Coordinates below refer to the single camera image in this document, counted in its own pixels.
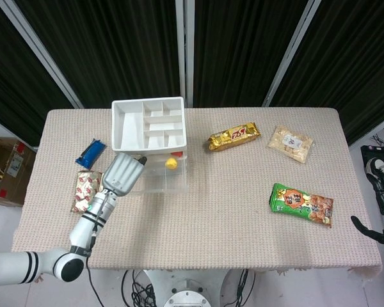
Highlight clear drawer with toys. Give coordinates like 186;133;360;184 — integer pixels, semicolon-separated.
127;149;189;195

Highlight green snack bag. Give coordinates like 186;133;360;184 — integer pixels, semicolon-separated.
268;182;335;228

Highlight gold biscuit packet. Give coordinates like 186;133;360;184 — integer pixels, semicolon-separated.
207;122;262;152

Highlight clear bag beige snacks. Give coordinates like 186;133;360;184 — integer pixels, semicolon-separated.
267;125;314;164

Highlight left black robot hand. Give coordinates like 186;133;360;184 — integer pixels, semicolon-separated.
100;152;148;197

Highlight black floor cable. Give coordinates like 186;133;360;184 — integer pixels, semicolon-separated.
223;269;255;307
120;270;158;307

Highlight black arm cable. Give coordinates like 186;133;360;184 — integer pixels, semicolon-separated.
84;195;111;307

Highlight white plastic drawer cabinet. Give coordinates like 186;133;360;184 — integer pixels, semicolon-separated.
111;96;189;161

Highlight beige waffle tablecloth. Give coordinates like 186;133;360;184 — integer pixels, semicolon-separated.
11;107;383;279

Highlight blue snack packet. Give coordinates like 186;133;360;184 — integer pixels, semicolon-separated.
76;138;107;169

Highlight gold foil packet red marks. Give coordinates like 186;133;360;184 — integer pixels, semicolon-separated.
70;170;104;214

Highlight white frame post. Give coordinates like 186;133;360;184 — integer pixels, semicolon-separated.
175;0;196;108
0;0;84;109
262;0;323;108

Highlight brown cardboard box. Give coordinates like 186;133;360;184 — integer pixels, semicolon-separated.
0;137;37;208

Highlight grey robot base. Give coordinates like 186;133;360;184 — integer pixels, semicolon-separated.
143;268;232;307

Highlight black pleated curtain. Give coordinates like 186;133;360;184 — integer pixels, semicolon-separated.
15;0;185;109
0;0;75;146
193;0;308;108
269;0;384;145

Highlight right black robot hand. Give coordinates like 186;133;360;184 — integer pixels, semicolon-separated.
351;159;384;246

